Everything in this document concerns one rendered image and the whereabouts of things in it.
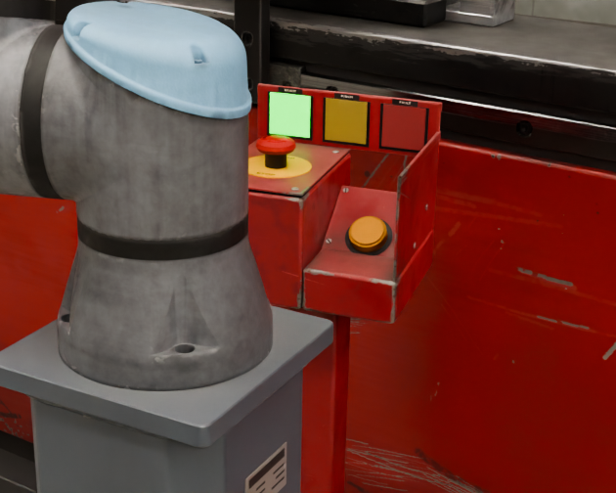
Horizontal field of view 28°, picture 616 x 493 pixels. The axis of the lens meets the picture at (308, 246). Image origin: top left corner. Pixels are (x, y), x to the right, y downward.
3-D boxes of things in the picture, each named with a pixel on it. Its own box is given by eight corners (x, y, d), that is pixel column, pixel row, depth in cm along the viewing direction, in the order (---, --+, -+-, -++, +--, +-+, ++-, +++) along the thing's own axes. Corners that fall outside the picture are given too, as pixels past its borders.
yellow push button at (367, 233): (347, 255, 123) (343, 243, 121) (356, 225, 125) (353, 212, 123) (383, 260, 122) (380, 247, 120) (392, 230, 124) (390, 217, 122)
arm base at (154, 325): (198, 412, 78) (196, 267, 74) (13, 357, 84) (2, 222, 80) (310, 324, 90) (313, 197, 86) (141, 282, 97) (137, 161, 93)
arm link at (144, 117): (227, 249, 77) (226, 35, 72) (24, 231, 79) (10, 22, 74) (268, 188, 88) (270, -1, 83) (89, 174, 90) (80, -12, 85)
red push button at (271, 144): (249, 175, 122) (249, 141, 121) (264, 164, 125) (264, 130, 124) (287, 180, 121) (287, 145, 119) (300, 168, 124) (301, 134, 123)
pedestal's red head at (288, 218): (200, 294, 123) (198, 121, 116) (257, 240, 137) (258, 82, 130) (394, 326, 117) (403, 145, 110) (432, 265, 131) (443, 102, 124)
